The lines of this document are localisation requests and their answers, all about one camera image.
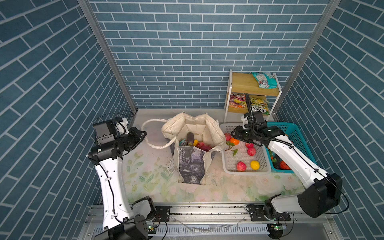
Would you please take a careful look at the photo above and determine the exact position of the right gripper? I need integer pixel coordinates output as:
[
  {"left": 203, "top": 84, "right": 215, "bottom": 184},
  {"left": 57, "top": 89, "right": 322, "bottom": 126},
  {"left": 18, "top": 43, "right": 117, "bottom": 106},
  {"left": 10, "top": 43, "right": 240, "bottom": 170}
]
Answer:
[{"left": 229, "top": 124, "right": 257, "bottom": 143}]

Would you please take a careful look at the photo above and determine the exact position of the pink dragon fruit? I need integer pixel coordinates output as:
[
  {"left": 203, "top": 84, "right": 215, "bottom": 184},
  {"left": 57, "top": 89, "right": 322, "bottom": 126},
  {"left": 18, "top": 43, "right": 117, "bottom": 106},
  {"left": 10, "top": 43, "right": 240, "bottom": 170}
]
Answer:
[{"left": 196, "top": 142, "right": 212, "bottom": 152}]

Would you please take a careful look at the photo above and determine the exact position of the purple eggplant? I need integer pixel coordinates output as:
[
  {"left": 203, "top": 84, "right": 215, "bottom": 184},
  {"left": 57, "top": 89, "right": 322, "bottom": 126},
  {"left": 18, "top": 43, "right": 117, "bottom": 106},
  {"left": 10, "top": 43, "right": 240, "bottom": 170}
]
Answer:
[{"left": 187, "top": 132, "right": 195, "bottom": 146}]

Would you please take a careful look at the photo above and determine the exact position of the beige canvas grocery bag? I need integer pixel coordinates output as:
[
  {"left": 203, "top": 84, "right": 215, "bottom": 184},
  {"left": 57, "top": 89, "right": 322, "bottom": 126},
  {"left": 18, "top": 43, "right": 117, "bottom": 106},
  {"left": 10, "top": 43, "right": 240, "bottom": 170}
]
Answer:
[{"left": 141, "top": 112, "right": 226, "bottom": 186}]

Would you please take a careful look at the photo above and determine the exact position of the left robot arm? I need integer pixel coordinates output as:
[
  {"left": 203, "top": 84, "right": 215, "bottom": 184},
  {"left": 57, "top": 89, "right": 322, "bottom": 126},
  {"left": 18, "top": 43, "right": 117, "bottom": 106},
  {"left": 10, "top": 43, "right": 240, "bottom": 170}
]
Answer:
[{"left": 87, "top": 117, "right": 157, "bottom": 240}]

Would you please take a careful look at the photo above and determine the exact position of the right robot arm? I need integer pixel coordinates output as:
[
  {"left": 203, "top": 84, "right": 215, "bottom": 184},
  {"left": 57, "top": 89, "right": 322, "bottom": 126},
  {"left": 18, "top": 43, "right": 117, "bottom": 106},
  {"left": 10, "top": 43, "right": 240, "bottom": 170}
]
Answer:
[{"left": 231, "top": 112, "right": 344, "bottom": 219}]

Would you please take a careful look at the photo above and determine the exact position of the green Fox's candy bag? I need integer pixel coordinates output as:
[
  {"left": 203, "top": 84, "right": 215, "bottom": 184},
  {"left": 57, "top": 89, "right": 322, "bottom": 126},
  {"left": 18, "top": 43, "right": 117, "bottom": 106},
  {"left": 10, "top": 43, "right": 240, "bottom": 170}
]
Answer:
[{"left": 251, "top": 97, "right": 270, "bottom": 116}]

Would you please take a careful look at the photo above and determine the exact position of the red yellow snack bag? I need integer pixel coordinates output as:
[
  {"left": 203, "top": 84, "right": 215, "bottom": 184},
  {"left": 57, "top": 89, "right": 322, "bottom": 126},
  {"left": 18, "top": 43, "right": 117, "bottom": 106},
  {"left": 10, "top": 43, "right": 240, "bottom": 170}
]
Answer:
[{"left": 229, "top": 94, "right": 247, "bottom": 109}]

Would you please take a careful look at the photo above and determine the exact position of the teal snack bag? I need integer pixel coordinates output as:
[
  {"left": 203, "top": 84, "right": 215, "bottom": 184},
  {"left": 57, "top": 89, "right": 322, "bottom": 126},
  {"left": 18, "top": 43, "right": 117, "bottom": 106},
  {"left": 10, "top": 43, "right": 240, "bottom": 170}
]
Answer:
[{"left": 252, "top": 72, "right": 278, "bottom": 89}]

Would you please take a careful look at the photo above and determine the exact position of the red apple lower right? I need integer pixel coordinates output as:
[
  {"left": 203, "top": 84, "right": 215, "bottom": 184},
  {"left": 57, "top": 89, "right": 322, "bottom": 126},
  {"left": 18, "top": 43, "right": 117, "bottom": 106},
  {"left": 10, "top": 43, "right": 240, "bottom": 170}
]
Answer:
[{"left": 247, "top": 147, "right": 257, "bottom": 157}]

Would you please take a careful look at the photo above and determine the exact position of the small orange tangerine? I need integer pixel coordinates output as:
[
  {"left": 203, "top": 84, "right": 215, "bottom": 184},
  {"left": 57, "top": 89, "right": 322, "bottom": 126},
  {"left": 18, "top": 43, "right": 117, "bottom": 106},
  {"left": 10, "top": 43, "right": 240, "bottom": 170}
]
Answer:
[{"left": 230, "top": 138, "right": 240, "bottom": 146}]

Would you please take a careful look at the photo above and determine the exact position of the red apple far left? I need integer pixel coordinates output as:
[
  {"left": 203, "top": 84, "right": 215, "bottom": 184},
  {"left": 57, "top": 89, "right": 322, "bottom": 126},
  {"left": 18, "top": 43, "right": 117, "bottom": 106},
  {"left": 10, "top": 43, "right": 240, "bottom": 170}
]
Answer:
[{"left": 225, "top": 133, "right": 232, "bottom": 141}]

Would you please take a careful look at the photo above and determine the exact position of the green leaf twig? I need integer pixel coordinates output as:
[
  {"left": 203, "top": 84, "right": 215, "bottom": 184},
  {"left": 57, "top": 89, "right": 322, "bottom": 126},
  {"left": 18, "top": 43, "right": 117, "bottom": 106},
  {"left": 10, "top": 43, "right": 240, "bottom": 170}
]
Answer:
[{"left": 225, "top": 141, "right": 238, "bottom": 156}]

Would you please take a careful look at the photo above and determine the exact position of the white plastic basket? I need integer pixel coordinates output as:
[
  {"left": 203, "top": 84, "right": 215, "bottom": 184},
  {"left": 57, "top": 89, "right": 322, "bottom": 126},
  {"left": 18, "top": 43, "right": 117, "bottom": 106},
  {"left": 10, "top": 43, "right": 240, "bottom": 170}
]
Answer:
[{"left": 220, "top": 123, "right": 272, "bottom": 176}]

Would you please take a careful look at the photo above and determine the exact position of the yellow lemon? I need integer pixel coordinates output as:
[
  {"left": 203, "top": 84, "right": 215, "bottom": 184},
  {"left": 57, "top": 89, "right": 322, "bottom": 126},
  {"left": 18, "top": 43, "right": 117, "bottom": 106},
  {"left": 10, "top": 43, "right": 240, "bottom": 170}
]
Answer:
[{"left": 250, "top": 161, "right": 260, "bottom": 171}]

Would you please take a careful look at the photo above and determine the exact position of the teal plastic basket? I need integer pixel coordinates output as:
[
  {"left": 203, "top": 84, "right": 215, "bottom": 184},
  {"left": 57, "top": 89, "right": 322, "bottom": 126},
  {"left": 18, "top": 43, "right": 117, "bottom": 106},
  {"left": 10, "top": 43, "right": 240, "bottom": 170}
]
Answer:
[{"left": 267, "top": 122, "right": 316, "bottom": 174}]

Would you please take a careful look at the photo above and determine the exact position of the red apple bottom left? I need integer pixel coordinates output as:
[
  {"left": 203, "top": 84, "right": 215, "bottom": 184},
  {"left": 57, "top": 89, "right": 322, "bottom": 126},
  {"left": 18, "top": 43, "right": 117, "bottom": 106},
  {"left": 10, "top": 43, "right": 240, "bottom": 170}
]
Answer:
[{"left": 237, "top": 162, "right": 247, "bottom": 172}]

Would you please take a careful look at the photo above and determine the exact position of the red tomato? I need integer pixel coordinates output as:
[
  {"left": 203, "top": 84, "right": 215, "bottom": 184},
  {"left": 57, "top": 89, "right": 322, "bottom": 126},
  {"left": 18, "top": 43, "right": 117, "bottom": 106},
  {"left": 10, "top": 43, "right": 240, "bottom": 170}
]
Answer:
[{"left": 280, "top": 161, "right": 291, "bottom": 170}]

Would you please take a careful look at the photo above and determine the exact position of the white wooden shelf rack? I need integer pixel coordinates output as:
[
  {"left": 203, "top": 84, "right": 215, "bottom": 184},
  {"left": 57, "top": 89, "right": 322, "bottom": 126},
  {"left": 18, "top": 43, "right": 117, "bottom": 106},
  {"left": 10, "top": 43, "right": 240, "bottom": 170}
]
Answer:
[{"left": 224, "top": 69, "right": 282, "bottom": 123}]

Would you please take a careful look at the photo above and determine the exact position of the aluminium rail base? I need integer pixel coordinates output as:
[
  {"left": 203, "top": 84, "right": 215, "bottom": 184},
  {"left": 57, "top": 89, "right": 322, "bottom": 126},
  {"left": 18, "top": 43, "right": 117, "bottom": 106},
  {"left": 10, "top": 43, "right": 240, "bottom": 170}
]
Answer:
[{"left": 77, "top": 201, "right": 343, "bottom": 240}]

